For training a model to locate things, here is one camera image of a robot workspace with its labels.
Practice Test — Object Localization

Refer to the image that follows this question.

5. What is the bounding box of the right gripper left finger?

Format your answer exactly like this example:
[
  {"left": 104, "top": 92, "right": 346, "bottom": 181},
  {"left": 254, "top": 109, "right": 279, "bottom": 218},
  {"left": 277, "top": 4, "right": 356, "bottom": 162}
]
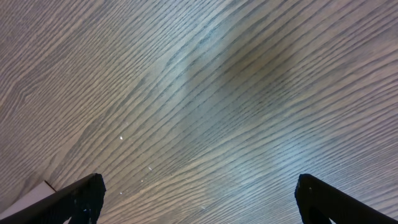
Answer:
[{"left": 1, "top": 173, "right": 106, "bottom": 224}]

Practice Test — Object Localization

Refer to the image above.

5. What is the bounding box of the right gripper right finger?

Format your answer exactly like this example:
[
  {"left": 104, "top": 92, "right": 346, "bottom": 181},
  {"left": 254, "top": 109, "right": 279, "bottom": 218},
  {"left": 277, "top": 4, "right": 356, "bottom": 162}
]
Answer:
[{"left": 294, "top": 174, "right": 397, "bottom": 224}]

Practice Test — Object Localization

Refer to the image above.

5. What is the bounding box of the white cardboard box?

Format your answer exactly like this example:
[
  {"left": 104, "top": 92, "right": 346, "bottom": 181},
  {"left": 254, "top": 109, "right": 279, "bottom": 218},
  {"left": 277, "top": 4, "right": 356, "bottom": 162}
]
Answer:
[{"left": 1, "top": 181, "right": 72, "bottom": 224}]

